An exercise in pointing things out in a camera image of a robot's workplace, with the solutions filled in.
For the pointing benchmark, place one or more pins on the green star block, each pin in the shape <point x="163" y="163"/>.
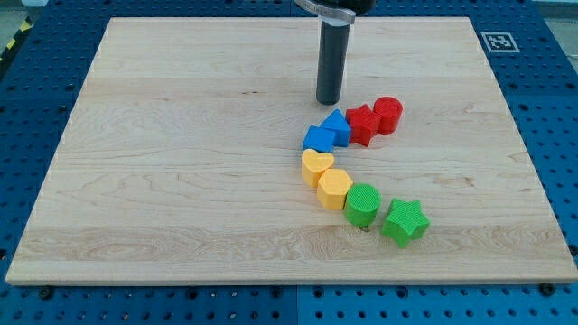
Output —
<point x="405" y="221"/>

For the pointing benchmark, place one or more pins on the robot arm end with clamp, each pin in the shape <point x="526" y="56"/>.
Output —
<point x="340" y="12"/>

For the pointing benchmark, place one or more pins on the red star block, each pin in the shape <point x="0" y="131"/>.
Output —
<point x="364" y="123"/>

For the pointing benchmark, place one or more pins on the wooden board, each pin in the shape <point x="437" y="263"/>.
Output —
<point x="181" y="163"/>

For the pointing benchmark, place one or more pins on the yellow heart block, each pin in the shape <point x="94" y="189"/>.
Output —
<point x="314" y="164"/>

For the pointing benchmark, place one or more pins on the blue cube block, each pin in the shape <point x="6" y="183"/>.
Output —
<point x="319" y="139"/>

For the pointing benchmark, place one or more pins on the yellow hexagon block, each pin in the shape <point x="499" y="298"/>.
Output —
<point x="333" y="187"/>

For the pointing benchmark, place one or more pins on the blue triangle block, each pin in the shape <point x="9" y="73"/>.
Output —
<point x="337" y="123"/>

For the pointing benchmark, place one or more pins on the green cylinder block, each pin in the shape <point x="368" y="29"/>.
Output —
<point x="362" y="204"/>

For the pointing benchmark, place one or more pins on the red cylinder block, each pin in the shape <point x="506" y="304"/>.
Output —
<point x="389" y="110"/>

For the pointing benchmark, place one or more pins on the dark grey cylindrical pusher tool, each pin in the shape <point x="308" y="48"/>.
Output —
<point x="334" y="38"/>

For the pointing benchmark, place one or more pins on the white fiducial marker tag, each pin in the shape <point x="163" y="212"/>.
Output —
<point x="500" y="42"/>

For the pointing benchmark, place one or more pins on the black bolt front left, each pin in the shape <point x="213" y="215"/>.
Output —
<point x="45" y="293"/>

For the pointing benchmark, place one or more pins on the black bolt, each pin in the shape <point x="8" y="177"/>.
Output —
<point x="547" y="289"/>
<point x="45" y="293"/>

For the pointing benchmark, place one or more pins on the black bolt front right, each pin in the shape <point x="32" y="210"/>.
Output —
<point x="547" y="289"/>

